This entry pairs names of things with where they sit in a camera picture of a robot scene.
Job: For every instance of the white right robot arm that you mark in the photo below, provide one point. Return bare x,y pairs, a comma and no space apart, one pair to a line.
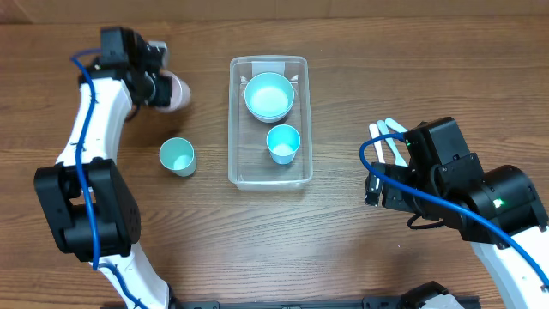
508,228

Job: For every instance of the blue plastic bowl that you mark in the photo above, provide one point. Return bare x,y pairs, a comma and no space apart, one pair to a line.
269,113

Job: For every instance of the clear plastic container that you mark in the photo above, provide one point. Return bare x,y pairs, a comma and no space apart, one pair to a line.
269,123

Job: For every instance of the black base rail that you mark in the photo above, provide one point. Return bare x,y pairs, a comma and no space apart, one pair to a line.
428,295

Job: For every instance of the white plastic spoon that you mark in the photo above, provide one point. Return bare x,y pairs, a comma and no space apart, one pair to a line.
375,133

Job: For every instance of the blue plastic fork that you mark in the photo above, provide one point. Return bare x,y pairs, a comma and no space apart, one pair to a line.
395,126

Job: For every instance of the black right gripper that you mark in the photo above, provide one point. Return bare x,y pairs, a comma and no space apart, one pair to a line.
391,198

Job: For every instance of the green plastic cup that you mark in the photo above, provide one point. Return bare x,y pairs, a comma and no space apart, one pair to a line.
178,155

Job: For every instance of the green plastic bowl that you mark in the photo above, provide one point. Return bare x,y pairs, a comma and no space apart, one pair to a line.
269,88

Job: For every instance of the green plastic fork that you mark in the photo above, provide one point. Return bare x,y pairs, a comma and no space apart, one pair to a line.
384,130

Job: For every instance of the pink plastic cup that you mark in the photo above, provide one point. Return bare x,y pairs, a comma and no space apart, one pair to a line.
181,94

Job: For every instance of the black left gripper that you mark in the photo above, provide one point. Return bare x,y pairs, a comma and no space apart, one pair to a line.
167,89

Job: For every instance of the blue plastic cup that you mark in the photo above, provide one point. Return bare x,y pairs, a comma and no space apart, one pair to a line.
283,142

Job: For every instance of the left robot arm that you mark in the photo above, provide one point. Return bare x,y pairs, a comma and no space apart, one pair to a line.
88,206

